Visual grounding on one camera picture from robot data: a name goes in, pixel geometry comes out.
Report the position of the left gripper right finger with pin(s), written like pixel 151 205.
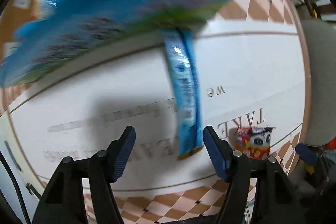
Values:
pixel 275 200

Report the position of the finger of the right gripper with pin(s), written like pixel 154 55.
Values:
pixel 306 154

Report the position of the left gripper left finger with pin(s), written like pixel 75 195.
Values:
pixel 63 198

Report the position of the red owl snack bag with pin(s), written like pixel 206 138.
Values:
pixel 254 141

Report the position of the checkered tablecloth with text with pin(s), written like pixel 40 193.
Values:
pixel 253 70

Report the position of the grey round chair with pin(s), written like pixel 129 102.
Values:
pixel 320 41

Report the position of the blue box flap strip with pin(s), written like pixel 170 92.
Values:
pixel 180 57

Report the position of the cardboard box with blue print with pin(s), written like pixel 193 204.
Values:
pixel 61 30

